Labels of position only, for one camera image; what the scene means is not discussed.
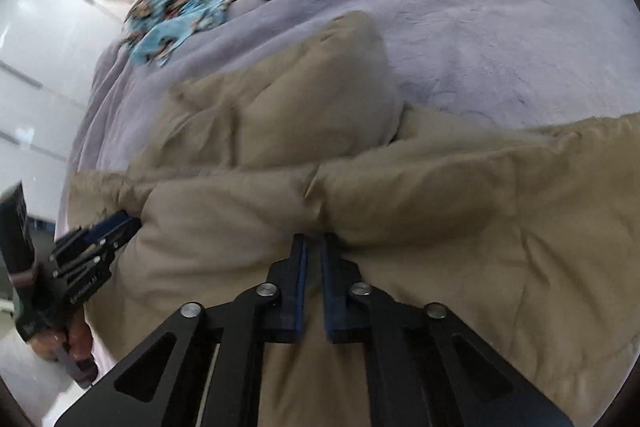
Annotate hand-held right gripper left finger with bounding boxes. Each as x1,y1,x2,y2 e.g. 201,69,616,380
52,233,308,427

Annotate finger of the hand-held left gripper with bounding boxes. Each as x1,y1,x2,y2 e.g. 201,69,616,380
52,212,133,258
87,218,143,258

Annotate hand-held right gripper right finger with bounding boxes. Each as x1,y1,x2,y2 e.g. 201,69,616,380
321,233,576,427

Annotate beige puffer jacket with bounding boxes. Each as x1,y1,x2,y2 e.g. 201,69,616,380
65,11,640,427

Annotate person's left hand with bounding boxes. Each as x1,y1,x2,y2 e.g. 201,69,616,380
30,323,94,364

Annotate white wardrobe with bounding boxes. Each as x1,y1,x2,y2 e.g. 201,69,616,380
0,0,126,228

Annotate lavender fleece blanket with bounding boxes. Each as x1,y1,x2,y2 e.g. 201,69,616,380
55,0,640,388

